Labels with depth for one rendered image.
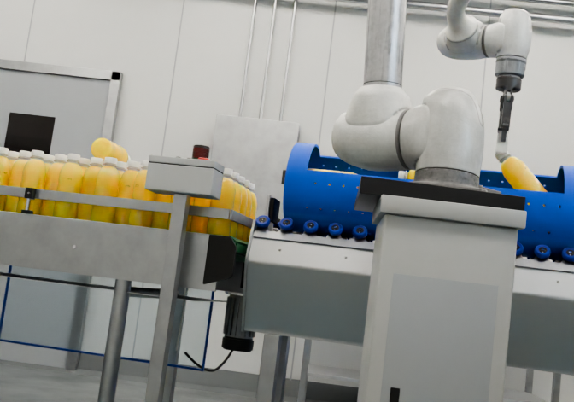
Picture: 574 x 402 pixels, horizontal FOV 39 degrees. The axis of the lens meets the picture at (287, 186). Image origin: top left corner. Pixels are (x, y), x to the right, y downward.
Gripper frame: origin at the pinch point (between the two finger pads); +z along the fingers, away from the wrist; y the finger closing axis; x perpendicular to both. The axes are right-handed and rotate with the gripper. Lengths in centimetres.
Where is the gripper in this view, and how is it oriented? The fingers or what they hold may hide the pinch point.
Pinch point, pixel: (501, 143)
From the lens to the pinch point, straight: 249.6
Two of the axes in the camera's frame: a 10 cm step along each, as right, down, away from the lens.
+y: 1.6, 1.1, 9.8
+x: -9.8, -1.2, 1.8
